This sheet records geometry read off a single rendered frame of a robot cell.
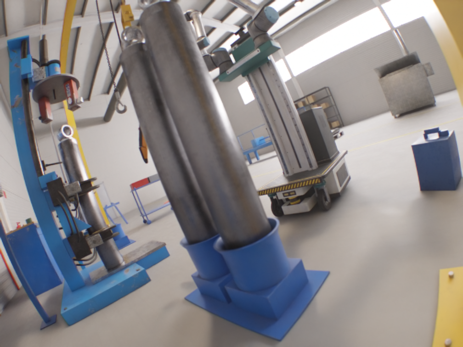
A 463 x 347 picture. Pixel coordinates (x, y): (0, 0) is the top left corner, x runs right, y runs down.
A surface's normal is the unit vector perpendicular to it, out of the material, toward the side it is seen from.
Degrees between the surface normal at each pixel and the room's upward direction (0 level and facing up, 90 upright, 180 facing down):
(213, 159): 90
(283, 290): 90
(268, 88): 90
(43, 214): 90
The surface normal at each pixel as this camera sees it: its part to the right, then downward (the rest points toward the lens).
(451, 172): -0.88, 0.37
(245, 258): -0.21, 0.15
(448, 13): -0.68, 0.32
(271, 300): 0.63, -0.20
